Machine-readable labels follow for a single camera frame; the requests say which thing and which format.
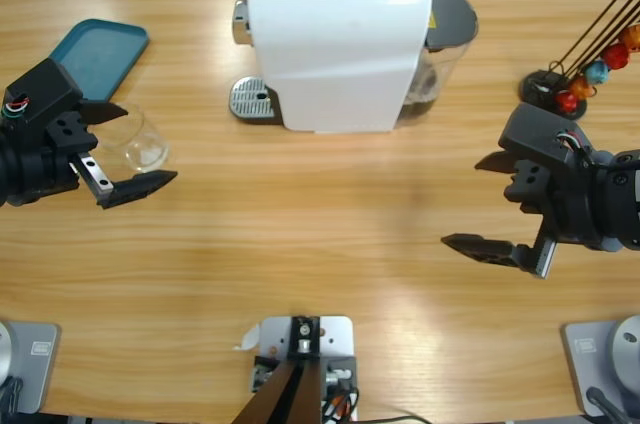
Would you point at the white mount block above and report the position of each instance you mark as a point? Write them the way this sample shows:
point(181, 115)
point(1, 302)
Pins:
point(335, 339)

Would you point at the dark camera post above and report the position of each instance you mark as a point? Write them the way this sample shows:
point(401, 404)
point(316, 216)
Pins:
point(295, 394)

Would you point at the black rod capsule holder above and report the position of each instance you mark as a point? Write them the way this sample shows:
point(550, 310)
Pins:
point(535, 84)

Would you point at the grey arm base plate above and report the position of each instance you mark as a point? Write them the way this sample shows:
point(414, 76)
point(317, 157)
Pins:
point(40, 369)
point(585, 369)

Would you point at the metal grid drip tray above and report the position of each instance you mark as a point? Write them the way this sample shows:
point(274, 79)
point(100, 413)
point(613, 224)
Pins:
point(250, 94)

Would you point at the red coffee capsule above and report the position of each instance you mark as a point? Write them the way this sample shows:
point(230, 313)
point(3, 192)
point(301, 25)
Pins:
point(616, 55)
point(566, 101)

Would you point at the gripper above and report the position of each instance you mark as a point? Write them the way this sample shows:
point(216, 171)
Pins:
point(570, 204)
point(45, 164)

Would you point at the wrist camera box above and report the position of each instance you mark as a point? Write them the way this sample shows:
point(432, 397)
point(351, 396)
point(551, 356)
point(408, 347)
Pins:
point(540, 131)
point(42, 91)

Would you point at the teal plastic tray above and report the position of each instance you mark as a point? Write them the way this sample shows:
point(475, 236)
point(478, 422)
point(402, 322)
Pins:
point(105, 54)

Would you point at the white paper tag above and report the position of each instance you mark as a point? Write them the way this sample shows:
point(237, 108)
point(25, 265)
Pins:
point(248, 336)

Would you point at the clear glass cup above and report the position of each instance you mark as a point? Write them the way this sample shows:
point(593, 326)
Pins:
point(147, 151)

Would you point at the blue coffee capsule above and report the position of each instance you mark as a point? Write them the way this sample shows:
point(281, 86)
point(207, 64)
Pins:
point(596, 73)

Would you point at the white capsule coffee machine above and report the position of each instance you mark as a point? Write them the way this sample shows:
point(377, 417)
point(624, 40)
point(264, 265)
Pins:
point(330, 59)

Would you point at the clear water tank dark lid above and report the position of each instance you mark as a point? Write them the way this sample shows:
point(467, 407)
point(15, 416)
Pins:
point(450, 14)

